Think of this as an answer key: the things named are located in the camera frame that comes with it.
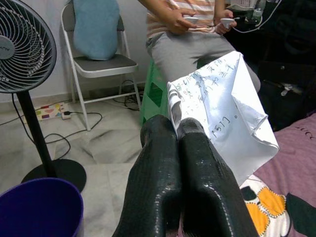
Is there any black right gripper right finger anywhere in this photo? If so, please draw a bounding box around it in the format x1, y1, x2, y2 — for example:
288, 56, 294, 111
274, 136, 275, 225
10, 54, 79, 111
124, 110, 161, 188
170, 118, 259, 237

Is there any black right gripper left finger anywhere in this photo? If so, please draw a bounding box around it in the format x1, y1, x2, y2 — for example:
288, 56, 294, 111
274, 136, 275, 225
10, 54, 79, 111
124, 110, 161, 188
111, 115, 184, 237

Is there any white paper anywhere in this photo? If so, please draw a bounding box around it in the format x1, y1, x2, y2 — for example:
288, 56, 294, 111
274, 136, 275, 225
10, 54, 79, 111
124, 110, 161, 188
166, 51, 280, 186

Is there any person's right hand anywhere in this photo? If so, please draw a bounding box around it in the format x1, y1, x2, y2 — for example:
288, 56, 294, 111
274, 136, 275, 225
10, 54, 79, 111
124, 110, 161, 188
168, 4, 198, 35

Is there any person's left hand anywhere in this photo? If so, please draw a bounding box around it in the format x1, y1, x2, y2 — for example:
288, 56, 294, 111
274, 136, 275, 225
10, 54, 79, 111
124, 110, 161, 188
216, 9, 238, 34

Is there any green plastic stool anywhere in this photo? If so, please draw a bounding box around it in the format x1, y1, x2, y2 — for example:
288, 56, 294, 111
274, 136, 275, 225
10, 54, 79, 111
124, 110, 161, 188
140, 59, 171, 127

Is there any purple cartoon print blanket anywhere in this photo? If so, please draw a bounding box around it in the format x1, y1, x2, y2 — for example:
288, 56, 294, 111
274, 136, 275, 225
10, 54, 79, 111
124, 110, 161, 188
239, 112, 316, 237

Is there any purple plastic bin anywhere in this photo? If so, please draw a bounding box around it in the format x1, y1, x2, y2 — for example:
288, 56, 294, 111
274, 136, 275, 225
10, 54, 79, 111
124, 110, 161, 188
0, 177, 85, 237

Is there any white folding chair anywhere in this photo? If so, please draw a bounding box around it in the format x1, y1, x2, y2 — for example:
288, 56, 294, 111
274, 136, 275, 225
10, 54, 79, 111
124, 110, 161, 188
60, 0, 140, 132

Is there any colourful power strip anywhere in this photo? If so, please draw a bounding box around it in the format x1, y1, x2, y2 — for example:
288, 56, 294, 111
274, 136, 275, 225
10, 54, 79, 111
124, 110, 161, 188
23, 102, 73, 122

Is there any person in striped shirt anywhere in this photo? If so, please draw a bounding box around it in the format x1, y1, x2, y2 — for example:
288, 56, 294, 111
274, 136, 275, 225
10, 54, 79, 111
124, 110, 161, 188
138, 0, 261, 100

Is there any black backpack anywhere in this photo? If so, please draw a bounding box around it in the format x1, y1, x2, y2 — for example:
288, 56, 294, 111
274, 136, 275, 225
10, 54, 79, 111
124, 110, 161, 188
223, 0, 316, 132

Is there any light blue cushion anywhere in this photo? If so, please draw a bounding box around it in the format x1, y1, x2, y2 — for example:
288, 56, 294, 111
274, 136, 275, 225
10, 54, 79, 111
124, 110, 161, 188
72, 0, 120, 61

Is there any black standing fan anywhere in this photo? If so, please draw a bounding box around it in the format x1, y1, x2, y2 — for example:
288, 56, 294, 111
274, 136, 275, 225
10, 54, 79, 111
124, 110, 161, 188
0, 0, 87, 192

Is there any black floor cable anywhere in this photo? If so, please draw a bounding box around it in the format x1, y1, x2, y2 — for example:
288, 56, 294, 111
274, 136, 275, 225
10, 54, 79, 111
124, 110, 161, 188
0, 112, 103, 159

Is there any white cable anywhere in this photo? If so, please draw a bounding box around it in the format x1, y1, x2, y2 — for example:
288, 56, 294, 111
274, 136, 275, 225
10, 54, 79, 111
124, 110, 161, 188
232, 0, 281, 34

